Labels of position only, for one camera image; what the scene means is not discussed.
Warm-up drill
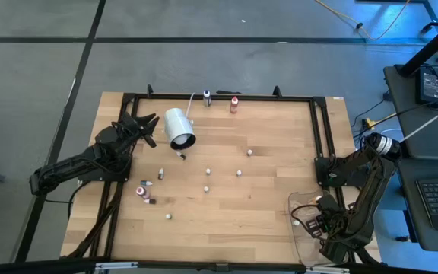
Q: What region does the dark grey keyboard desk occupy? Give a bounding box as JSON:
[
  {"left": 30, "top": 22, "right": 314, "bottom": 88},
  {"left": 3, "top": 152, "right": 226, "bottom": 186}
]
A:
[{"left": 395, "top": 158, "right": 438, "bottom": 254}]

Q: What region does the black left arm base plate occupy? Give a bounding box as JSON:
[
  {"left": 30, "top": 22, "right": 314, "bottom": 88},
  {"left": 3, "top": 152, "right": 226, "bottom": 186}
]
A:
[{"left": 77, "top": 151, "right": 132, "bottom": 183}]

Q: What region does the silver bracket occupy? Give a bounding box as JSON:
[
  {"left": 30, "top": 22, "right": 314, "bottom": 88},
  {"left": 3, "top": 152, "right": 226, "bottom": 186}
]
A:
[
  {"left": 94, "top": 261, "right": 139, "bottom": 271},
  {"left": 304, "top": 266, "right": 351, "bottom": 274}
]

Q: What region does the clear plastic tray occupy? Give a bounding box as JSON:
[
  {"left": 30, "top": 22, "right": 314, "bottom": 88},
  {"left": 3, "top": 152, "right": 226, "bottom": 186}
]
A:
[{"left": 287, "top": 189, "right": 344, "bottom": 267}]

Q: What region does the black desk cable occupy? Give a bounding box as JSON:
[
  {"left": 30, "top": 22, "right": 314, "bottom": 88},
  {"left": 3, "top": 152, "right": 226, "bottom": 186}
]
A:
[{"left": 350, "top": 89, "right": 395, "bottom": 129}]

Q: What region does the black base cable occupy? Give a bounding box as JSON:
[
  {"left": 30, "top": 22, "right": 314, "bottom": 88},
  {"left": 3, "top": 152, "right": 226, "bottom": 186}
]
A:
[{"left": 43, "top": 180, "right": 89, "bottom": 221}]

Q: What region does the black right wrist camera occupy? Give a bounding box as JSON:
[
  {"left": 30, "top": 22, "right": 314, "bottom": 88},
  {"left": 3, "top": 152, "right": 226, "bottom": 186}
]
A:
[{"left": 316, "top": 193, "right": 338, "bottom": 215}]

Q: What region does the white lamp cable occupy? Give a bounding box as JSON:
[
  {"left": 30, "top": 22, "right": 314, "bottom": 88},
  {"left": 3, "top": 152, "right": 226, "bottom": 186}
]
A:
[{"left": 185, "top": 91, "right": 197, "bottom": 116}]

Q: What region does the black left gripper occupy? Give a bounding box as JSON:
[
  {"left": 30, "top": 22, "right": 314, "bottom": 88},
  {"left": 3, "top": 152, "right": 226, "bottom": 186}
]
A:
[{"left": 121, "top": 111, "right": 161, "bottom": 149}]

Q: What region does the yellow floor cable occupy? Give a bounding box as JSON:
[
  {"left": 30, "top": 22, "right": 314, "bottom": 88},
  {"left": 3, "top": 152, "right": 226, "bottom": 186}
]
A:
[{"left": 313, "top": 0, "right": 412, "bottom": 42}]

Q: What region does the black power adapter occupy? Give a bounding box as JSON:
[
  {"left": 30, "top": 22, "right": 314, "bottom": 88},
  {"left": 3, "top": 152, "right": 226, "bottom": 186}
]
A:
[{"left": 415, "top": 66, "right": 438, "bottom": 109}]

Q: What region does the black crossbar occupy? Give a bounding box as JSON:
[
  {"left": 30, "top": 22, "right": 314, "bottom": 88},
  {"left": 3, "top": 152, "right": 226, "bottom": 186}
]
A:
[{"left": 0, "top": 256, "right": 438, "bottom": 274}]

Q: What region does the black metal pole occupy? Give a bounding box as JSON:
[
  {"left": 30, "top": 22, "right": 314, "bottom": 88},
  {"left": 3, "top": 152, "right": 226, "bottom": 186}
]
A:
[{"left": 398, "top": 17, "right": 438, "bottom": 79}]

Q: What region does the dark right wrist cable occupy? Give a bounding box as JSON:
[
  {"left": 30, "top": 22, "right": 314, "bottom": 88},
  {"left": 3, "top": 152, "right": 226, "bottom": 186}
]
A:
[{"left": 290, "top": 203, "right": 321, "bottom": 231}]

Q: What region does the white rod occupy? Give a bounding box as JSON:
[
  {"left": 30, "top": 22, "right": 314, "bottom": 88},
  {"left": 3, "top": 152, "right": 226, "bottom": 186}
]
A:
[{"left": 399, "top": 99, "right": 438, "bottom": 144}]

